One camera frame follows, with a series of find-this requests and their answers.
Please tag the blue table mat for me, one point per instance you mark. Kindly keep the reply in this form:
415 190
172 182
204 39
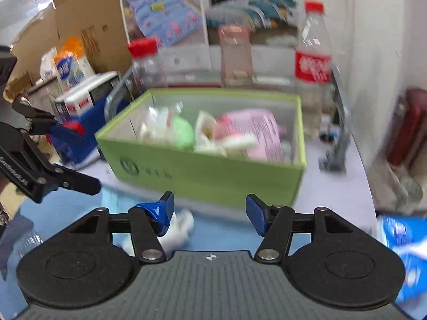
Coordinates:
71 257

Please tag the green cardboard box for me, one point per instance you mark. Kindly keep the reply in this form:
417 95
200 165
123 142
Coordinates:
209 178

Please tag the red thermos bottle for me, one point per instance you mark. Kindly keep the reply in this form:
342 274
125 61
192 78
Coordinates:
409 132

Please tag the pink wet wipes pack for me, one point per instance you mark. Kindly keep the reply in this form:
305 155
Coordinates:
260 123

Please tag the pink white socks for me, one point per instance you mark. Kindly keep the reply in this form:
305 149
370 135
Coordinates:
213 137

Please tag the red lid clear jar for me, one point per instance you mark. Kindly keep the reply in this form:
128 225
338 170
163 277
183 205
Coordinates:
147 66

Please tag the cardboard backing panel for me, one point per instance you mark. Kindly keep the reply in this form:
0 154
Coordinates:
97 23

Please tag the blue power supply box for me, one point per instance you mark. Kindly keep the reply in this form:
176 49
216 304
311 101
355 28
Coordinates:
76 151

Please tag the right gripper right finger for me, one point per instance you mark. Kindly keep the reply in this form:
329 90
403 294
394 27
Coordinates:
272 223

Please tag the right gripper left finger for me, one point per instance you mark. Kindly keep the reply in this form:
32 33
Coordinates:
148 221

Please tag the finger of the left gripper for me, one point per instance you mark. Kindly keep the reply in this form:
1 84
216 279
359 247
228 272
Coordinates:
59 177
50 126

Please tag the white red small carton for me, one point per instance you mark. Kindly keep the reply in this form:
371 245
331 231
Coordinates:
82 97

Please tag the pink glass jar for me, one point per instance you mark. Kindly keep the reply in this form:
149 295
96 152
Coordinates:
236 54

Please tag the bedroom poster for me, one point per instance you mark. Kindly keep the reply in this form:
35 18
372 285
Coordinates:
187 31

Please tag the blue tissue pack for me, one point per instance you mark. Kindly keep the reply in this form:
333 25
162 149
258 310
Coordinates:
406 236

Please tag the cola bottle red label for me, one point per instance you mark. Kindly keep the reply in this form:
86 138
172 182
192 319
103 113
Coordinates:
313 58

